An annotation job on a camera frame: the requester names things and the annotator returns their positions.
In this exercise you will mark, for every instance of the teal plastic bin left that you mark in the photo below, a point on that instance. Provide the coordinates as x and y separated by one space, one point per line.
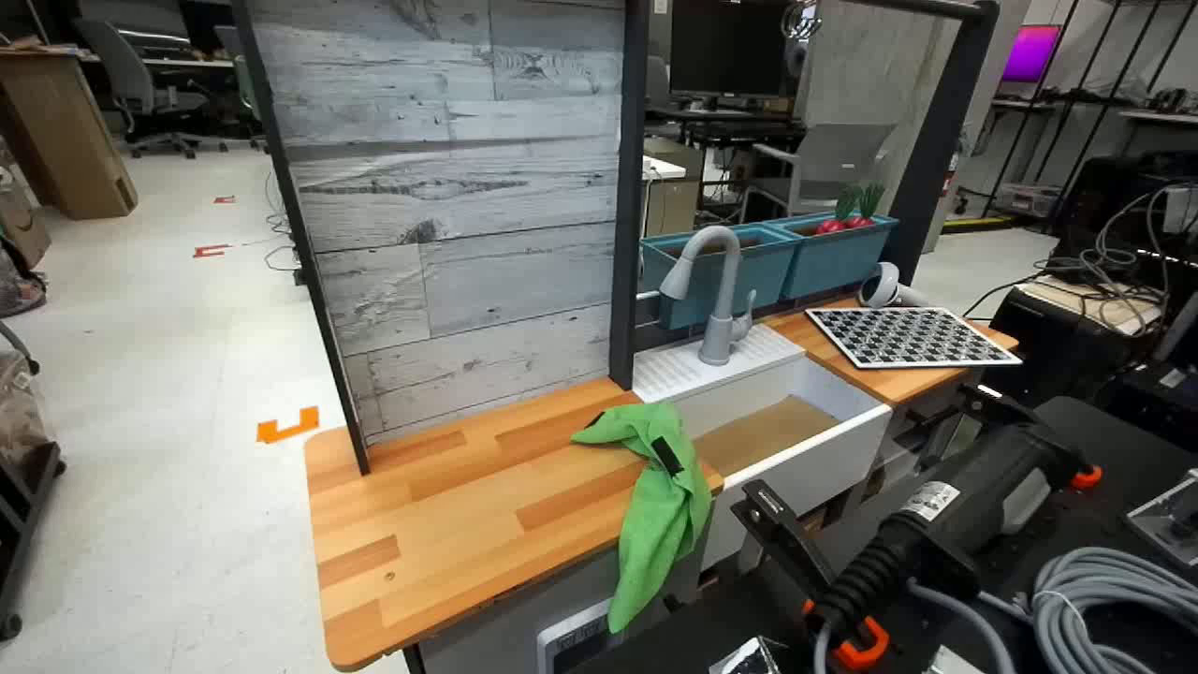
759 280

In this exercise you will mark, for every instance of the green cloth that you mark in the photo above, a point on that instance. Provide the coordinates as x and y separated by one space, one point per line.
668 512

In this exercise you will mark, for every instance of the grey wood backdrop panel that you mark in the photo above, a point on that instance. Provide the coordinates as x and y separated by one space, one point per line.
458 184

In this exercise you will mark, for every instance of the teal plastic bin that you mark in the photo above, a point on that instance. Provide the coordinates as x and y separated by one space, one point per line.
829 256
759 280

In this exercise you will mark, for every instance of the checkerboard calibration board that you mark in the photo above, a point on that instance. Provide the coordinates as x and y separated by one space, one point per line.
907 338

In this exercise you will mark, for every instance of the black computer monitor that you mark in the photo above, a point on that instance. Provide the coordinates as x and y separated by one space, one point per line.
728 46

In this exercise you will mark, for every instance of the white sink basin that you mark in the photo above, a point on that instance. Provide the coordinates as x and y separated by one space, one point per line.
770 412

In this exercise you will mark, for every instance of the black vertical frame post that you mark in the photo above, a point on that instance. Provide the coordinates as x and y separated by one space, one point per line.
632 191

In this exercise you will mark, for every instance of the orange floor tape marker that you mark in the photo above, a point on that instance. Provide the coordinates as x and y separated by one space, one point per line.
273 432

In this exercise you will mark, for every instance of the grey tap faucet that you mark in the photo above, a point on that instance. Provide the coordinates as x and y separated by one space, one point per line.
725 325

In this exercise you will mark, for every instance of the black clamp orange handle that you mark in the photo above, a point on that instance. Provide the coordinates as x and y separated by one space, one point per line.
935 537

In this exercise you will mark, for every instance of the teal plastic bin right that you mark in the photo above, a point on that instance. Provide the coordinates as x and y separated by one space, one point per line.
829 256

